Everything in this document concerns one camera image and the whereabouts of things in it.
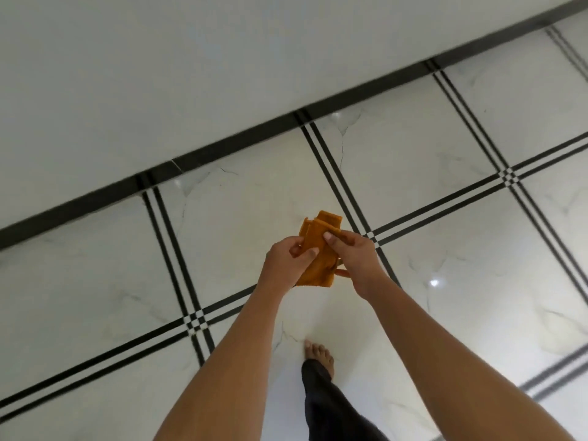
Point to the orange cloth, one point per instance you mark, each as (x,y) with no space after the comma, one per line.
(317,252)

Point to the person's left thumb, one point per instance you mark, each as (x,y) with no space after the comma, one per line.
(294,243)

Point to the person's left hand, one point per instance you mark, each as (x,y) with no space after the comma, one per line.
(280,264)

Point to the person's left forearm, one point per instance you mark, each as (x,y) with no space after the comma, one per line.
(216,367)

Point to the person's right thumb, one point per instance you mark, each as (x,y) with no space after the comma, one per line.
(339,237)

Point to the person's black trouser leg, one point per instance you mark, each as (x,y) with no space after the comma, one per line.
(333,408)

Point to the person's right hand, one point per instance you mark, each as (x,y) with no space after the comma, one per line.
(360,261)

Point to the person's bare foot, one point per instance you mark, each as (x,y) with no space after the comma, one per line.
(320,358)

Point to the person's right forearm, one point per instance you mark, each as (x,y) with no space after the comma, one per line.
(464,362)

